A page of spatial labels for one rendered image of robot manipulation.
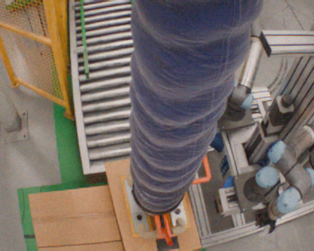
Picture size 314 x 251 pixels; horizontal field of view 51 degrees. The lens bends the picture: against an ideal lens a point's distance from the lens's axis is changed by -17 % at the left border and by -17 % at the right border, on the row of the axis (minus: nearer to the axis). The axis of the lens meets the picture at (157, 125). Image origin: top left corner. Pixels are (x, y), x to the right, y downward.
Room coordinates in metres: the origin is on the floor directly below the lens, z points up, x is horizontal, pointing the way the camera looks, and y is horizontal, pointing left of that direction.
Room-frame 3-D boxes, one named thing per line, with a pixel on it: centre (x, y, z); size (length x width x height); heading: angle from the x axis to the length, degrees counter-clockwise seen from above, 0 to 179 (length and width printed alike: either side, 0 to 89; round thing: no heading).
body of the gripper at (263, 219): (0.32, -0.45, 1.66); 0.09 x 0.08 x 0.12; 109
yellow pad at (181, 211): (0.53, -0.13, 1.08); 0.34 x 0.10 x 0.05; 18
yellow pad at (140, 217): (0.47, 0.05, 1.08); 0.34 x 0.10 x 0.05; 18
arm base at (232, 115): (1.10, -0.42, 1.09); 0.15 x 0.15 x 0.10
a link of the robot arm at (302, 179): (0.40, -0.51, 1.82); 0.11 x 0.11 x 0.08; 45
